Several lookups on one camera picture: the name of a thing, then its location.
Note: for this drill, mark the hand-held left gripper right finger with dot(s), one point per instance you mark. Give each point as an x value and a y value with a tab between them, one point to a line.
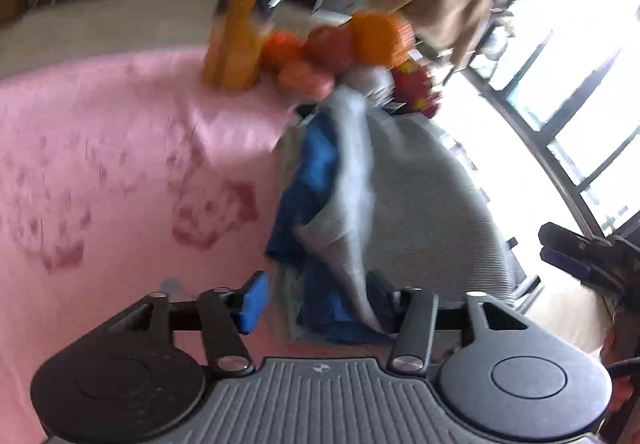
415	319

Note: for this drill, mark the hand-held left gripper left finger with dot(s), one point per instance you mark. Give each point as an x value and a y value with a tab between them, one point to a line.
252	304

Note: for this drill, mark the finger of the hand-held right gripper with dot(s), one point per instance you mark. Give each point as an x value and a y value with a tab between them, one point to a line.
565	234
565	261

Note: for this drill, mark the light grey knit sweater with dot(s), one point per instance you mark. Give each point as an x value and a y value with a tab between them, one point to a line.
425	204

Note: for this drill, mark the large window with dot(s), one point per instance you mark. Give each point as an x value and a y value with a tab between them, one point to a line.
575	73

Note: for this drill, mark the red patterned toy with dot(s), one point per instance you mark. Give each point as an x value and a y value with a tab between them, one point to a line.
415	88

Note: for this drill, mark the pink printed blanket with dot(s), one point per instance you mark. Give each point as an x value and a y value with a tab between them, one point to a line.
100	123

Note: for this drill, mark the red orange plush toy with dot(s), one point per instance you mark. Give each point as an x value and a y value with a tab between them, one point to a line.
325	51

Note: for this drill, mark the round orange plush toy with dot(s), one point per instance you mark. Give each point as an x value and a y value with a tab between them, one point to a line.
380	38

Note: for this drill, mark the tall orange plush toy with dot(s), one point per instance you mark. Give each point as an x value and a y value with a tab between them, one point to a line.
240	23

